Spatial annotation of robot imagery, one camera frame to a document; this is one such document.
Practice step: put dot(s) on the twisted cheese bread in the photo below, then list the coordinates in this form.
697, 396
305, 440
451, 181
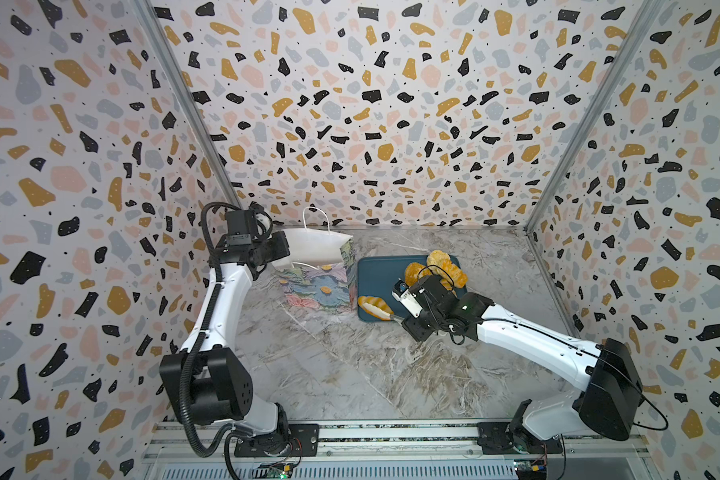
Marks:
454, 274

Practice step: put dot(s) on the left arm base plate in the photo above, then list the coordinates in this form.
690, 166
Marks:
298, 440

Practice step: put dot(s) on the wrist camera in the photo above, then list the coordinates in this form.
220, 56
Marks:
247, 227
408, 297

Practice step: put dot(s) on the floral paper gift bag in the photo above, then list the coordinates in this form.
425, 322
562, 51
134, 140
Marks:
319, 273

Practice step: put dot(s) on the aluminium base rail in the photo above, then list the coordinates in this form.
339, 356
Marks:
399, 449

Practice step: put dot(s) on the teal plastic tray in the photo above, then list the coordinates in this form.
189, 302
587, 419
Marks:
376, 277

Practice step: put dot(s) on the large seeded oval loaf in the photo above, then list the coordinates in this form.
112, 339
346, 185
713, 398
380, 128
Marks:
413, 272

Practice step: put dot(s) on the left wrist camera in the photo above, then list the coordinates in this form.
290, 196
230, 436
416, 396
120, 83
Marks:
247, 227

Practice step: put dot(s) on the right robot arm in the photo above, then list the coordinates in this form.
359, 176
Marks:
605, 389

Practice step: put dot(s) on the striped croissant roll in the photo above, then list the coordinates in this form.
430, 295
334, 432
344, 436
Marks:
375, 307

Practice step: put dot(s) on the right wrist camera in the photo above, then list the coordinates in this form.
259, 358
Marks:
408, 297

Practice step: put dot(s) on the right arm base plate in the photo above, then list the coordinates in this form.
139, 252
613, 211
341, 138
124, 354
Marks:
501, 438

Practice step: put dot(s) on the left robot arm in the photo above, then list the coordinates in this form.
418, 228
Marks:
210, 391

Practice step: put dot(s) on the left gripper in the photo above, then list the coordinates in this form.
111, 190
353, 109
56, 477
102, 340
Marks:
281, 249

